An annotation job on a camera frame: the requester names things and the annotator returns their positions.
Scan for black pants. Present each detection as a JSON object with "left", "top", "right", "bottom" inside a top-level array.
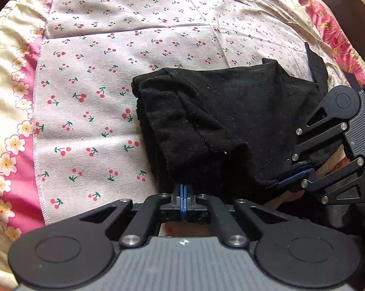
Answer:
[{"left": 132, "top": 51, "right": 327, "bottom": 204}]

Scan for cherry print bed sheet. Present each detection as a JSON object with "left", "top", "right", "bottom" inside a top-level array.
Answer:
[{"left": 32, "top": 0, "right": 342, "bottom": 226}]

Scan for pink floral quilt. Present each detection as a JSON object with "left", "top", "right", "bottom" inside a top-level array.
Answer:
[{"left": 0, "top": 0, "right": 365, "bottom": 288}]

